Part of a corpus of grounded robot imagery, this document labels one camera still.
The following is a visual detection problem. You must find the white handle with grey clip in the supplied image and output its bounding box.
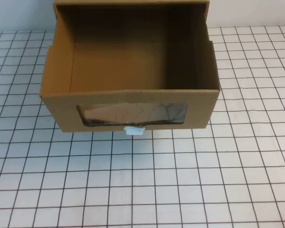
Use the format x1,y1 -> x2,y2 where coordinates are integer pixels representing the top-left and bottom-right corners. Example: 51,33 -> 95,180
123,126 -> 146,136

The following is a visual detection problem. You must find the white grid tablecloth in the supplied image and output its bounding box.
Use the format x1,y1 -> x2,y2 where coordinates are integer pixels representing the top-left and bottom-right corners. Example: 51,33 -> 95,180
0,25 -> 285,228

